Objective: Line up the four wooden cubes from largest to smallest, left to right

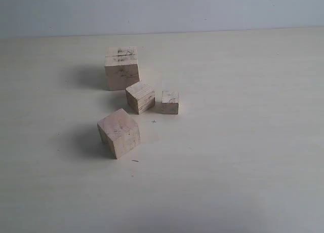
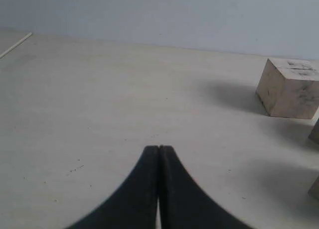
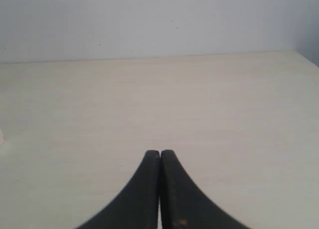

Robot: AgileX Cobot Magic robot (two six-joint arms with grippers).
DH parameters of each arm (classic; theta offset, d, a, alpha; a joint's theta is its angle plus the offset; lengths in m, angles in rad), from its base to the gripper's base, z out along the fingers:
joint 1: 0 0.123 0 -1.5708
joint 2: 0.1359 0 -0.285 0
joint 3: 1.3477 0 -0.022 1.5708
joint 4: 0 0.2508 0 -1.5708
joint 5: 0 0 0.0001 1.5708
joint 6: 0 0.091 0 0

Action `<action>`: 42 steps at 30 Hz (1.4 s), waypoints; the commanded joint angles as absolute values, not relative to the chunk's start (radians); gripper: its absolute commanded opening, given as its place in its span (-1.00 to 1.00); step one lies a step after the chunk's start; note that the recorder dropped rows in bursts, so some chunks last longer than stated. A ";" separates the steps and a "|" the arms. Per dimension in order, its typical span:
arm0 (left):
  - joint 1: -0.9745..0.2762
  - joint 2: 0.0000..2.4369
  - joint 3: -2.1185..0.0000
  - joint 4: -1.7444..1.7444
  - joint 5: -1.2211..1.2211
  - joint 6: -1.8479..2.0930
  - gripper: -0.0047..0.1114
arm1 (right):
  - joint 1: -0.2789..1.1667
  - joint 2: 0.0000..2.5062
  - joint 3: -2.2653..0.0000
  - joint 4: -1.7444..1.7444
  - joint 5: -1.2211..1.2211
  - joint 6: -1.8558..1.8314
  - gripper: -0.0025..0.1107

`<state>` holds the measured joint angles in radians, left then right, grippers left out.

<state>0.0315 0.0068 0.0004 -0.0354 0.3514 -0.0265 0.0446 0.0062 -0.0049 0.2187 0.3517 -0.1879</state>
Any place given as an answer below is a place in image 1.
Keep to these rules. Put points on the second largest wooden cube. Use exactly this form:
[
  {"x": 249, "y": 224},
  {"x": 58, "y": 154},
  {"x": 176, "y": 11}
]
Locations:
[{"x": 120, "y": 132}]

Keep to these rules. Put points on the medium wooden cube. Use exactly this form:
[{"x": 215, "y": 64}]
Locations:
[{"x": 140, "y": 97}]

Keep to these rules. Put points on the smallest wooden cube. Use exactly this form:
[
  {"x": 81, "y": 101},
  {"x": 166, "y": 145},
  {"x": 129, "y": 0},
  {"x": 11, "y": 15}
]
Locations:
[{"x": 170, "y": 102}]

